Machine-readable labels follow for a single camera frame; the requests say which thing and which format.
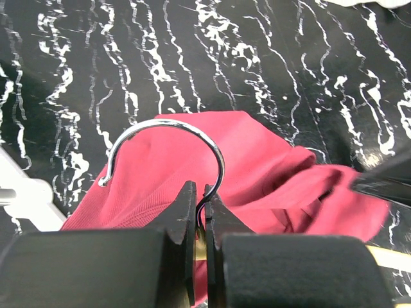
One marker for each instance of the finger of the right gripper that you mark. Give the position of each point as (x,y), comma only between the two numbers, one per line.
(389,181)

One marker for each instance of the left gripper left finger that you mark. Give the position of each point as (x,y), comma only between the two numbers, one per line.
(153,266)

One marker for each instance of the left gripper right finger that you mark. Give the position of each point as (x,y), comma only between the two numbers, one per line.
(245,269)

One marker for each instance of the dark red tank top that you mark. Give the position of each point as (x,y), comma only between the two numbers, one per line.
(271,186)

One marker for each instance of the white tank top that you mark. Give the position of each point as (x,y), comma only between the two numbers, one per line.
(388,4)

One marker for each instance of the black marbled mat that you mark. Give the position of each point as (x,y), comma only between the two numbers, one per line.
(75,74)

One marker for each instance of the silver clothes rail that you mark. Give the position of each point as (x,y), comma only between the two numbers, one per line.
(23,197)

